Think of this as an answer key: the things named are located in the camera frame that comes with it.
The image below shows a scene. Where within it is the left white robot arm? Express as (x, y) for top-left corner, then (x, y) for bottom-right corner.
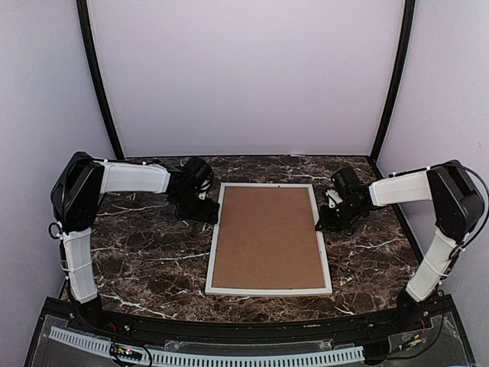
(50, 151), (220, 304)

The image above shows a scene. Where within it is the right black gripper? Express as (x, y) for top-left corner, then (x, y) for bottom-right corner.
(316, 200), (364, 232)

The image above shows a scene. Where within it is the small circuit board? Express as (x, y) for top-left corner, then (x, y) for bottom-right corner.
(109, 343), (143, 362)

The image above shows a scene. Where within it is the black corner post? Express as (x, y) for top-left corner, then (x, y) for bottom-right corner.
(370, 0), (416, 163)
(76, 0), (125, 160)

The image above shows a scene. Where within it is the brown cardboard backing board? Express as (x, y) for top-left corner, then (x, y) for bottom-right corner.
(210, 187), (326, 288)

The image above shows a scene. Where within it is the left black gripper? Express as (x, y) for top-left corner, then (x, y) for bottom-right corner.
(173, 188), (220, 225)

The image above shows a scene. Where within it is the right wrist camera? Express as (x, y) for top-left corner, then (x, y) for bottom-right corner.
(323, 167), (361, 208)

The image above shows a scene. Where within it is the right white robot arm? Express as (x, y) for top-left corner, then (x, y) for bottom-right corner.
(316, 160), (488, 303)

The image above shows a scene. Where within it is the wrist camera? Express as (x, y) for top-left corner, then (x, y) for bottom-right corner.
(323, 167), (361, 208)
(182, 157), (215, 199)

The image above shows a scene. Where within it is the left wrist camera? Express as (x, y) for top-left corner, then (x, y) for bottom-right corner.
(182, 157), (215, 199)

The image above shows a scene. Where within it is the right black corner post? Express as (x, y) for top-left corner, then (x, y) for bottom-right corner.
(370, 0), (416, 163)

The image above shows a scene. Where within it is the white slotted cable duct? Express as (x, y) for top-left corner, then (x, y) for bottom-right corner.
(48, 326), (365, 366)

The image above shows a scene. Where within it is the black front rail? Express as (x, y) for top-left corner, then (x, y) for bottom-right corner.
(41, 296), (453, 350)

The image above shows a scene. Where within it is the left black corner post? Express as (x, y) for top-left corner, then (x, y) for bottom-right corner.
(76, 0), (125, 160)

